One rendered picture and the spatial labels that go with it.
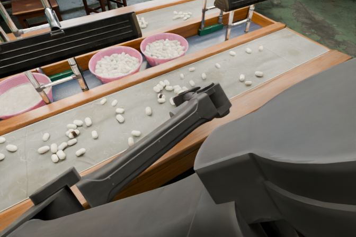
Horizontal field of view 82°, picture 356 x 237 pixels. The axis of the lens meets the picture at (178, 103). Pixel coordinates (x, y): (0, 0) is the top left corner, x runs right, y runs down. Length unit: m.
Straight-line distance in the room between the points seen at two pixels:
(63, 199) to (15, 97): 0.85
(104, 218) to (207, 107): 0.34
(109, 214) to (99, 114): 0.74
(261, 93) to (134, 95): 0.55
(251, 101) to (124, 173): 0.65
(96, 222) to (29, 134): 0.79
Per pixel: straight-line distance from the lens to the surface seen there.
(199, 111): 0.45
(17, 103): 1.12
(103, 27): 0.68
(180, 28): 1.37
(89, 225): 0.19
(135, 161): 0.38
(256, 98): 0.92
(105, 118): 0.87
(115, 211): 0.18
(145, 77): 0.98
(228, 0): 0.89
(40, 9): 2.81
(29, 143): 0.93
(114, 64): 1.16
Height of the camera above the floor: 1.39
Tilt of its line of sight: 48 degrees down
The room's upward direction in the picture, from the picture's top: straight up
